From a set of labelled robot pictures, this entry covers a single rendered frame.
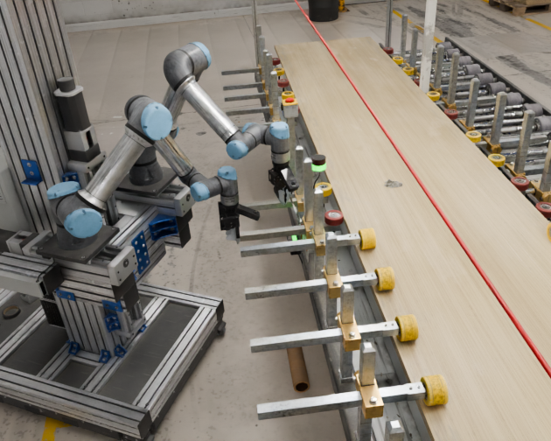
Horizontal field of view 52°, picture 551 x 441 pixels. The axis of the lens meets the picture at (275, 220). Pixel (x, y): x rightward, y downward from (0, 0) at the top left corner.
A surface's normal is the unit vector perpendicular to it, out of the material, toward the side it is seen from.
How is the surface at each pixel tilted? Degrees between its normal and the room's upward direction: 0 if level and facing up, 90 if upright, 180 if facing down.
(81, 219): 95
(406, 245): 0
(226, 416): 0
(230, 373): 0
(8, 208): 90
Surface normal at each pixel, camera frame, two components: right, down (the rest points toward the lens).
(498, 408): -0.06, -0.84
